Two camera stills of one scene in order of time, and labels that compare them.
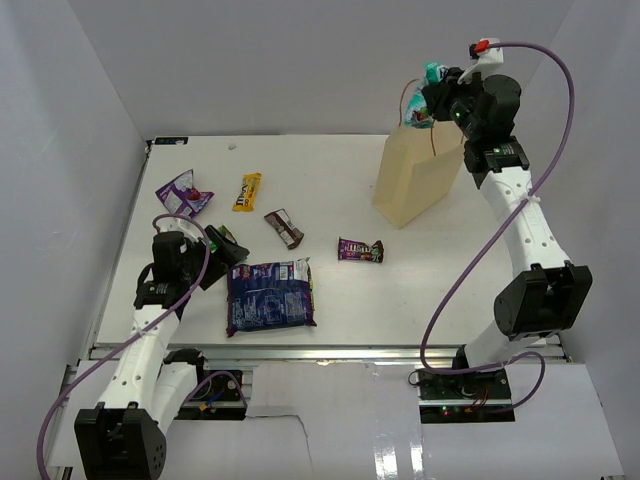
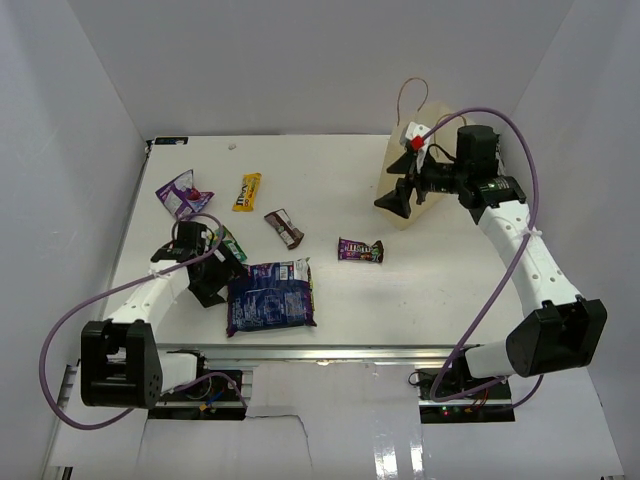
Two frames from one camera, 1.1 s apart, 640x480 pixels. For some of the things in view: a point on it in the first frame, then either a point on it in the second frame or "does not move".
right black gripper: (440, 97) → (395, 201)
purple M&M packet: (349, 249) does not move
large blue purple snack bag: (265, 296) does not move
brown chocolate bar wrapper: (290, 234) does not move
